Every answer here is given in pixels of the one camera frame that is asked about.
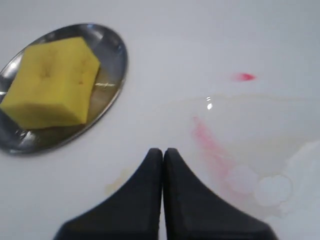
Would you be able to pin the yellow sponge block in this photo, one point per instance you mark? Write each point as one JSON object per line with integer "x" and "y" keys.
{"x": 53, "y": 85}

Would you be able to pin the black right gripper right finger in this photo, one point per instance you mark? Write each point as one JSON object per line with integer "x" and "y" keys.
{"x": 193, "y": 212}

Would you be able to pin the round stainless steel plate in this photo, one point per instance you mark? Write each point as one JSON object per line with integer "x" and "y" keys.
{"x": 111, "y": 51}

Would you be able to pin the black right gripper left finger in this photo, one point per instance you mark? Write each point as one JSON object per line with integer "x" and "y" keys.
{"x": 131, "y": 213}

